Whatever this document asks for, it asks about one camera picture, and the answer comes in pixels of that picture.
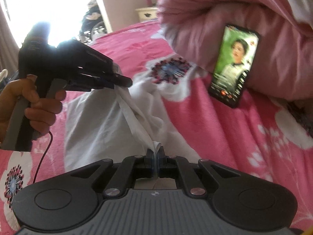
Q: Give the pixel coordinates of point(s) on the red floral blanket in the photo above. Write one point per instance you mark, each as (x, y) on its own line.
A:
(260, 137)

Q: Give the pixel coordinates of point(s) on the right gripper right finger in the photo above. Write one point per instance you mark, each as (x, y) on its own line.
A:
(182, 171)

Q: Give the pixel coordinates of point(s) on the pink cup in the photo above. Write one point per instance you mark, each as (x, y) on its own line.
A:
(149, 3)

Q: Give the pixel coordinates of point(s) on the person left hand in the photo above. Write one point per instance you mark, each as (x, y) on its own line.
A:
(42, 112)

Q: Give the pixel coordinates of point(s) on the beige curtain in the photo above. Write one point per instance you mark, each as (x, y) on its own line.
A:
(8, 47)

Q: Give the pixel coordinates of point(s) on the cream nightstand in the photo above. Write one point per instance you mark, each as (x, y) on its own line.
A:
(147, 13)

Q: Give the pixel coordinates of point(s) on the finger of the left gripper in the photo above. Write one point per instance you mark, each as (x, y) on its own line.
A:
(100, 83)
(118, 80)

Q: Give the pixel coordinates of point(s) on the wheelchair with clothes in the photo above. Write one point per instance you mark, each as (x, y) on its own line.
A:
(93, 25)

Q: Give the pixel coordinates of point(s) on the smartphone with lit screen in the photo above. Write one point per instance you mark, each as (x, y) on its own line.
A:
(235, 59)

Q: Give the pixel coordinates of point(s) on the white shirt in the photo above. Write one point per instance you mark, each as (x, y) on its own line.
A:
(120, 122)

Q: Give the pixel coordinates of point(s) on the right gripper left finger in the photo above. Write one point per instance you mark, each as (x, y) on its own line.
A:
(128, 172)

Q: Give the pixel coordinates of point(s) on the pink quilted jacket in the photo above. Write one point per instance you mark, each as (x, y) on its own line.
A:
(278, 33)

